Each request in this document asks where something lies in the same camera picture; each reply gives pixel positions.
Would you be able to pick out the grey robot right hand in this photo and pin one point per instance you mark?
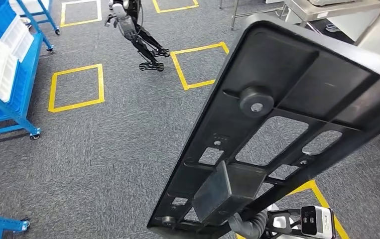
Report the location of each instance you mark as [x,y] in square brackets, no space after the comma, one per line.
[235,222]

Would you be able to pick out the black plastic panel part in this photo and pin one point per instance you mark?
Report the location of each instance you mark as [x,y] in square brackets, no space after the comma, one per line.
[275,66]

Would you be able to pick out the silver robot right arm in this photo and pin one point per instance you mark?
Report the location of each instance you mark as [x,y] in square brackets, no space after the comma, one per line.
[254,228]

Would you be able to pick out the black humanoid robot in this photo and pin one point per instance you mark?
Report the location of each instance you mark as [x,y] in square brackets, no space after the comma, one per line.
[133,31]

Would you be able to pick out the yellow floor tape square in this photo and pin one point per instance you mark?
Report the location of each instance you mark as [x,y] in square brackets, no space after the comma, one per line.
[52,92]

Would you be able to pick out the stainless steel table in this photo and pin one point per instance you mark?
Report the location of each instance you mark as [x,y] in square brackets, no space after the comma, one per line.
[325,10]

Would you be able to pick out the stamped metal plate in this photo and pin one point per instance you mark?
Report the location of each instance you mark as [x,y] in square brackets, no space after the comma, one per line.
[331,2]

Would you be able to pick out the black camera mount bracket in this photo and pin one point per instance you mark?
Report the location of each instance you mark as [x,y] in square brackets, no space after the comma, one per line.
[292,219]

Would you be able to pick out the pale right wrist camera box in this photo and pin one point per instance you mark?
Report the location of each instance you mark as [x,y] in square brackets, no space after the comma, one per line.
[318,221]

